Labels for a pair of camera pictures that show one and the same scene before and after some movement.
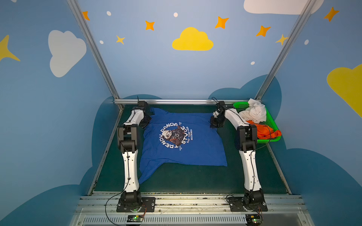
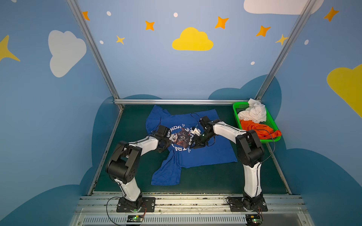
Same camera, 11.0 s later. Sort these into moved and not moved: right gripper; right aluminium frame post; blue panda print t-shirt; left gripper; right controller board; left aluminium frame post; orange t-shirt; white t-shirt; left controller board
Moved: right gripper; blue panda print t-shirt; left gripper
Not moved: left aluminium frame post; white t-shirt; orange t-shirt; right controller board; left controller board; right aluminium frame post
